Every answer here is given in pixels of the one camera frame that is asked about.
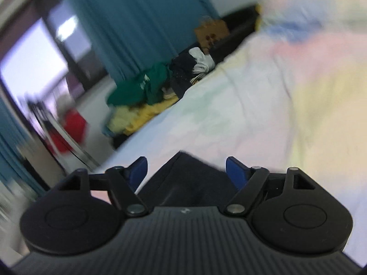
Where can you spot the white cloth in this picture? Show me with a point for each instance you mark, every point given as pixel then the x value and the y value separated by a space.
pixel 202 61

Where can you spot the yellow cloth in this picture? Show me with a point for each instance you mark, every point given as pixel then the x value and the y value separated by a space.
pixel 152 111

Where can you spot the pastel tie-dye blanket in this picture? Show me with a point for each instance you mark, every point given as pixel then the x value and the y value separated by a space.
pixel 272 97

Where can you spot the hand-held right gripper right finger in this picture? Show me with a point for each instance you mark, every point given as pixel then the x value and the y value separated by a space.
pixel 236 172

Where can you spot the dark framed window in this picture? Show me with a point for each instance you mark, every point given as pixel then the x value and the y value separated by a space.
pixel 37 54

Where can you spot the black sofa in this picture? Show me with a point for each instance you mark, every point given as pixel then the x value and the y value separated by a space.
pixel 232 43

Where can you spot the black pants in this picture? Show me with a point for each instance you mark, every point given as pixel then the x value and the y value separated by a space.
pixel 186 180

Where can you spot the brown paper bag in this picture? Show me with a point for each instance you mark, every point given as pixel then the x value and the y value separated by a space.
pixel 212 33

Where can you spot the black cloth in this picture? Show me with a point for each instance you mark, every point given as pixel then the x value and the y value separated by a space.
pixel 182 74

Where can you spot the garment steamer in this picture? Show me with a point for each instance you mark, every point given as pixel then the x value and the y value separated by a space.
pixel 57 131

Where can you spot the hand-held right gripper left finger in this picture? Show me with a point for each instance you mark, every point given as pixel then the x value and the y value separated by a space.
pixel 137 172

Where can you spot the green hoodie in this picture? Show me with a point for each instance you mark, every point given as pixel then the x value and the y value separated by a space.
pixel 134 90

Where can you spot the red cloth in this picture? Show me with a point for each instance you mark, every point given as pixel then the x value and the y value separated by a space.
pixel 71 129

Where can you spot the light green cloth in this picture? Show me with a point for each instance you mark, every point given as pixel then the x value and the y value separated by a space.
pixel 122 120

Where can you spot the teal curtain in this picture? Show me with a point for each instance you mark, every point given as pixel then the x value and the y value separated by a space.
pixel 137 20
pixel 17 149

